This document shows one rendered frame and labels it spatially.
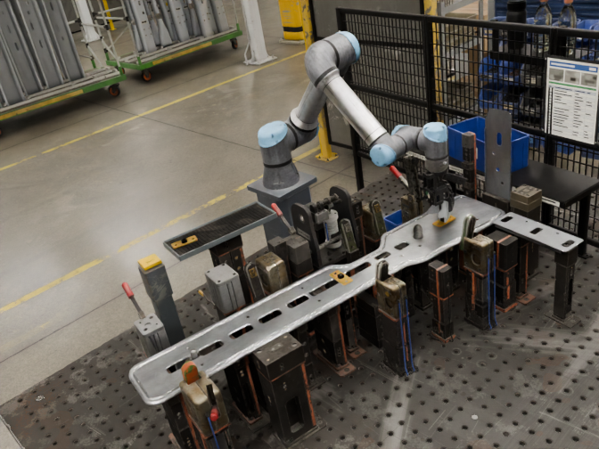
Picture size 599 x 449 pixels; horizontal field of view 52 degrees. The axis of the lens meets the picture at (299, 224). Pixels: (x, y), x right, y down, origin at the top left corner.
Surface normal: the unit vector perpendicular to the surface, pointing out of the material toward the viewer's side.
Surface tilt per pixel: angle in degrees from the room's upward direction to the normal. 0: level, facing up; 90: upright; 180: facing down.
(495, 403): 0
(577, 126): 90
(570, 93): 90
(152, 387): 0
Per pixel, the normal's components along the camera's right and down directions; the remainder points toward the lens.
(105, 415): -0.15, -0.86
